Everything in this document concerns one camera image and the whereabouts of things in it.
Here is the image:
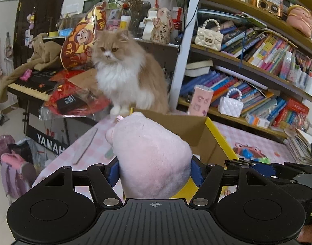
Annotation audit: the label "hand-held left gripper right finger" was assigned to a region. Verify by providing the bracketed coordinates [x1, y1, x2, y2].
[189, 155, 280, 208]

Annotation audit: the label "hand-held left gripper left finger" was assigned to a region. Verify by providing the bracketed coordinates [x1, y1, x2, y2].
[31, 157, 123, 208]

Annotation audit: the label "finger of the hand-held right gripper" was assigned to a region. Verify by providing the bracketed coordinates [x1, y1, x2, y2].
[255, 162, 312, 178]

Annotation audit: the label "black binder clip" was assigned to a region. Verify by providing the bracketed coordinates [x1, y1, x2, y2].
[224, 159, 257, 166]

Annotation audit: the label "pink plush toy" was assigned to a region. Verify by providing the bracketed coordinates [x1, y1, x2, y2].
[105, 112, 193, 199]

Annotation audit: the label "yellow cardboard box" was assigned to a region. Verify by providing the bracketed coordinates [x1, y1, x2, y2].
[129, 107, 239, 199]

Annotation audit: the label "person's right hand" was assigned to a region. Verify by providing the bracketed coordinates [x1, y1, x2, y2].
[297, 221, 312, 245]

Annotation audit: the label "pink checked tablecloth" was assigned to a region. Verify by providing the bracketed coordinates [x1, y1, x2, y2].
[32, 112, 312, 205]

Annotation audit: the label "thin wooden stick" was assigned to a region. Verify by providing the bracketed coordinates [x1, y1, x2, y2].
[72, 128, 99, 164]

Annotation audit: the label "stack of papers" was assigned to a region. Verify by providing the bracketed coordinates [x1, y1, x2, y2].
[284, 128, 312, 166]

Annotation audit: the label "orange and white box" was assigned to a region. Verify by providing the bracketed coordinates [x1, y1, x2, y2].
[245, 113, 270, 128]

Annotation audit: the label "red boxed book set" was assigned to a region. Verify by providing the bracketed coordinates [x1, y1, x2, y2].
[272, 97, 310, 132]

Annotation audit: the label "red plastic packets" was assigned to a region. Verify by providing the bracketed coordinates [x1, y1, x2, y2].
[44, 70, 110, 118]

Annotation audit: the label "pink cylinder container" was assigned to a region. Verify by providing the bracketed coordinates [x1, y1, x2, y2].
[188, 85, 214, 116]

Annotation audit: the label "white quilted purse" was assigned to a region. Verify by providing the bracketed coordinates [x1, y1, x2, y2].
[218, 87, 244, 118]

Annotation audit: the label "small black box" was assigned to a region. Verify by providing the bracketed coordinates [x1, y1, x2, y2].
[56, 94, 82, 113]

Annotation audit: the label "row of blue books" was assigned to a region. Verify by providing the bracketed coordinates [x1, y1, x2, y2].
[180, 69, 286, 123]

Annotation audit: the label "orange and white cat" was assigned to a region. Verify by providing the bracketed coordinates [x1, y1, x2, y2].
[91, 29, 170, 115]

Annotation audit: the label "pink backpack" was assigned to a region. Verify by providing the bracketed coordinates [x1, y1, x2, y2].
[0, 152, 37, 205]

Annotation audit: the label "white paper roll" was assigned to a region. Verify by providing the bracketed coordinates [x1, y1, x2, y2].
[214, 65, 269, 90]

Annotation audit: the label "brown cardboard sheet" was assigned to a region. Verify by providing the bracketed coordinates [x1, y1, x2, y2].
[68, 68, 99, 90]

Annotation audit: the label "dark red bag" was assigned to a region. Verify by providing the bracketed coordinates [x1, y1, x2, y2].
[0, 135, 16, 156]

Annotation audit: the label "wooden bookshelf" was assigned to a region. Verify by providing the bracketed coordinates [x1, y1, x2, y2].
[169, 0, 312, 139]

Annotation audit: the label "black electronic keyboard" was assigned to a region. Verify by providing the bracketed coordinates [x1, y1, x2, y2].
[8, 69, 69, 156]

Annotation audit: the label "leaning row of colourful books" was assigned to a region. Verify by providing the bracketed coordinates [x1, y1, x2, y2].
[220, 22, 299, 72]

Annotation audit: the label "red and gold foil balloon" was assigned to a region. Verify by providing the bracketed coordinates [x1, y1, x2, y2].
[61, 1, 108, 70]

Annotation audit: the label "cream quilted purse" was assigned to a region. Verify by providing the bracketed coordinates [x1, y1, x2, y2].
[195, 18, 224, 51]

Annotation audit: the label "brown plush cloth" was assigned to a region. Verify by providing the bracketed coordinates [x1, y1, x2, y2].
[0, 33, 63, 104]

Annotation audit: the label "rabbit figurine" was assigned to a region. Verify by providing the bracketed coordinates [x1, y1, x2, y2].
[143, 7, 174, 44]

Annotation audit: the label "white and yellow jar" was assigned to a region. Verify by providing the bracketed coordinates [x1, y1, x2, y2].
[120, 15, 132, 30]

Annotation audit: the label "pink face mask toy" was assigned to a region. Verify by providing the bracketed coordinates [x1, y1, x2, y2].
[286, 4, 312, 37]

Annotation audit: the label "gold speaker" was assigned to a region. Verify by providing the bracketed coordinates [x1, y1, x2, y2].
[256, 0, 283, 18]

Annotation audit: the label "dark door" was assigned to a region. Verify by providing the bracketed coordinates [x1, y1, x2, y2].
[14, 0, 69, 69]

